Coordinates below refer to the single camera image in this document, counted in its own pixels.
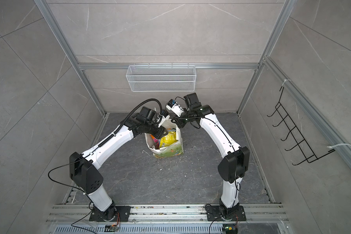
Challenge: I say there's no black wire hook rack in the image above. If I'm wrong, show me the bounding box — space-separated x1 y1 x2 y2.
267 87 335 166

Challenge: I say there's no white wire mesh basket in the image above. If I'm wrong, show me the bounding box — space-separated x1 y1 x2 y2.
126 65 197 92

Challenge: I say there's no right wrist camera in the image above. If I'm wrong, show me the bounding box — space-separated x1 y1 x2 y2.
166 99 185 117

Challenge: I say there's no white printed paper bag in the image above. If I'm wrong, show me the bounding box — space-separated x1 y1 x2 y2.
145 120 184 159

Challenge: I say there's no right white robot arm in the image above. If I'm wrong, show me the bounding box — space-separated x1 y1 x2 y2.
166 93 250 218

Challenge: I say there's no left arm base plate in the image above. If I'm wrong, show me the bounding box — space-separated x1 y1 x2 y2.
89 205 131 222

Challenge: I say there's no yellow chips snack bag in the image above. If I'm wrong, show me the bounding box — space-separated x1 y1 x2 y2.
159 129 178 148

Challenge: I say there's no aluminium mounting rail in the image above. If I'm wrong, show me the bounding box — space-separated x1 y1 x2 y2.
45 204 294 234

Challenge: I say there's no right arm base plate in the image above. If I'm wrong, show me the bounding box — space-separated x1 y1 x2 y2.
204 204 247 221

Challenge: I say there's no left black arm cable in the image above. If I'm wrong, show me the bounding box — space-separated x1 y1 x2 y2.
113 98 164 135

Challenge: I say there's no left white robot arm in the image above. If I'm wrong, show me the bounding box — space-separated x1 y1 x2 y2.
69 107 169 220

